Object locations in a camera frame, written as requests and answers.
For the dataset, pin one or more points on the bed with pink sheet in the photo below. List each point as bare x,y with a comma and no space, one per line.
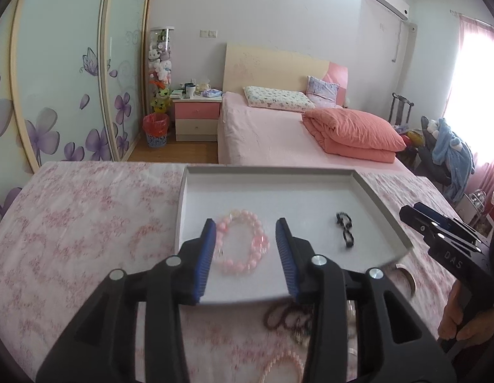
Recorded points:
271,135

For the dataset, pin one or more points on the pink and cream nightstand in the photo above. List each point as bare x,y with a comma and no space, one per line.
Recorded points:
195,121

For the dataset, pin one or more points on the blue cloth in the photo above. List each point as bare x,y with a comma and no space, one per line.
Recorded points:
212,94

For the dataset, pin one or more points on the folded orange quilt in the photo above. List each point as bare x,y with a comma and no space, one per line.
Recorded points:
350,131

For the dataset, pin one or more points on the wide silver bangle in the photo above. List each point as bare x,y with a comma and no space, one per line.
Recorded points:
410,283

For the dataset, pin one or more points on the clear tube of plush toys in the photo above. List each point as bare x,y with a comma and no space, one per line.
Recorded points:
161,68

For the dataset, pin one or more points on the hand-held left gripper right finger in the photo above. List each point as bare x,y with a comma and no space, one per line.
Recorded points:
286,259

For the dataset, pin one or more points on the cream and pink headboard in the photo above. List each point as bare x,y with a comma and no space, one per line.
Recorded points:
271,68

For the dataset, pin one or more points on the mug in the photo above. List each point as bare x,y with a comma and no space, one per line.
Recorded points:
190,91

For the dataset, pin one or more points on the grey shallow tray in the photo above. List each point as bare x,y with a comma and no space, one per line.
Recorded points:
271,191

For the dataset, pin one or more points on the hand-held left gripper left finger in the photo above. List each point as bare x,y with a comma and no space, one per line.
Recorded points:
206,255

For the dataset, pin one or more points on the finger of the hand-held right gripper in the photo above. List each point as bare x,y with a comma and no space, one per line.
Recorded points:
420,225
450,223

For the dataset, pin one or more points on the pink floral tablecloth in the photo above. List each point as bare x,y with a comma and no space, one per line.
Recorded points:
91,227

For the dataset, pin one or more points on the blue plush garment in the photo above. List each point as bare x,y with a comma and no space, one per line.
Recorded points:
454,151

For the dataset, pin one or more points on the white floral pillow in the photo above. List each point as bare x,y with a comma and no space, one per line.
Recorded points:
279,97

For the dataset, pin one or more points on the flower print sliding wardrobe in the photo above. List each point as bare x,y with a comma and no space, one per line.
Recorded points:
51,87

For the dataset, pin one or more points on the wall socket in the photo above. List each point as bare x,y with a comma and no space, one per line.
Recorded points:
208,33

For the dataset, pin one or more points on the dark office chair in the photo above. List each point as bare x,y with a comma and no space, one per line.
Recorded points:
428,143

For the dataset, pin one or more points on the waste basket with red bag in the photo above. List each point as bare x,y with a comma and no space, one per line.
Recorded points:
156,129

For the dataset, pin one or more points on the pink curtain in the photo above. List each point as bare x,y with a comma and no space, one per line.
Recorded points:
478,87

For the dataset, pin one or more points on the person's right hand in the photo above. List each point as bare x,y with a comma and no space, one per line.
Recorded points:
466,325

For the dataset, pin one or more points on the purple pillow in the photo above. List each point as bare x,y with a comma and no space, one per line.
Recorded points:
322,89

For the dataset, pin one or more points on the black wooden chair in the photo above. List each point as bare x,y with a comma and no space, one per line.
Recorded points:
400,109

